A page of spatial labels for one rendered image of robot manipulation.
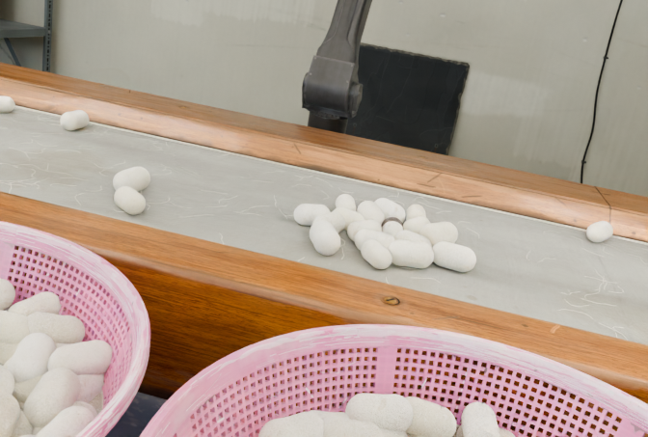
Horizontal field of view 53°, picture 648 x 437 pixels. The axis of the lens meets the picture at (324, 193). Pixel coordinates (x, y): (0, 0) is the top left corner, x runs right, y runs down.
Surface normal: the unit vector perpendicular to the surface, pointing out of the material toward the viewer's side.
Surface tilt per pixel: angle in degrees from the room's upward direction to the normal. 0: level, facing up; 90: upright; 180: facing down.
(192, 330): 90
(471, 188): 45
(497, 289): 0
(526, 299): 0
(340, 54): 60
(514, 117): 90
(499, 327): 0
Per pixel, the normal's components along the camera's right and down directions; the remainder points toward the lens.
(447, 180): -0.02, -0.47
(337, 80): -0.13, -0.25
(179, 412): 0.95, -0.01
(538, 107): -0.24, 0.25
